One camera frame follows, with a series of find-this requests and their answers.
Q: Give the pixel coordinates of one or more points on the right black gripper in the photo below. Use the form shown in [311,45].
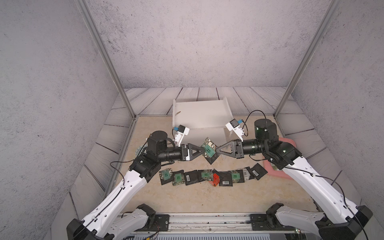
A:
[236,146]

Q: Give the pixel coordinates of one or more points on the green tea bag top shelf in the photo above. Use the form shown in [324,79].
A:
[205,175]

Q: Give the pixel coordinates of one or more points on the white two-tier shelf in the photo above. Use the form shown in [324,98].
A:
[205,119]

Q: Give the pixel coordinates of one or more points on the metal base rail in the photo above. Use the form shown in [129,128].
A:
[214,226]

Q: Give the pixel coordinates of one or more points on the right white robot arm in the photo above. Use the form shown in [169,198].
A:
[338,219]

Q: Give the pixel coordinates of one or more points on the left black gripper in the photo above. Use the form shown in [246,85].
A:
[184,152]

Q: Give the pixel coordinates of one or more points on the small green tea bag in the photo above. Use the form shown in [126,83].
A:
[237,176]
[210,153]

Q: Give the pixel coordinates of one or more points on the pink tray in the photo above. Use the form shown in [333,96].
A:
[273,171]

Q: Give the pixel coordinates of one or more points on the left metal frame post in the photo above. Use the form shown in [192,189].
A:
[90,23]

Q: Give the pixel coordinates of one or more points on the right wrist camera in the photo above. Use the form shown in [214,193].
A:
[235,127]

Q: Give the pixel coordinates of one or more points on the yellow patterned bowl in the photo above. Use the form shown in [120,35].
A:
[139,149]

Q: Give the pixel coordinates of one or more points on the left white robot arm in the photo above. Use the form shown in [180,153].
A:
[102,222]

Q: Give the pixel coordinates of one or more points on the metal frame post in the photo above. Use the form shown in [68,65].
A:
[90,23]
[320,32]

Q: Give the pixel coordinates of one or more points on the right metal frame post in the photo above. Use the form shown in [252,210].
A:
[320,32]

